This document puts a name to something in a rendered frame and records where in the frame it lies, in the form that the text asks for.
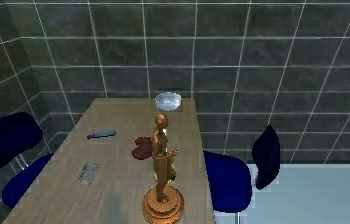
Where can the glass ashtray bowl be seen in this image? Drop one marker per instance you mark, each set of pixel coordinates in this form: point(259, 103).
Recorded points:
point(168, 101)

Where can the bronze figure statue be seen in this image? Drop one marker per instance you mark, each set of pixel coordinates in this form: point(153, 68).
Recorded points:
point(160, 156)

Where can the dark red round object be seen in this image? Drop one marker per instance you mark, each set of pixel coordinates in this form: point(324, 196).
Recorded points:
point(143, 148)

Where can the yellow small object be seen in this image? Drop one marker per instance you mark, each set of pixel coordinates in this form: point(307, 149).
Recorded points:
point(172, 175)

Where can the blue flat elongated object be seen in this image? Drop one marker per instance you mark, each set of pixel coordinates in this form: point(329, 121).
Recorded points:
point(101, 134)

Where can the dark blue chair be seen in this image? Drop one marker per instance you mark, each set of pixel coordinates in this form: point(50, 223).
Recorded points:
point(229, 180)
point(9, 146)

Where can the wooden table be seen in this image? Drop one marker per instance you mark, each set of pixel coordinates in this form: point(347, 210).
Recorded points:
point(109, 186)

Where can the grey flat rectangular object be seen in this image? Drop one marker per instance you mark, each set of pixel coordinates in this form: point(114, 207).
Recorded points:
point(89, 173)

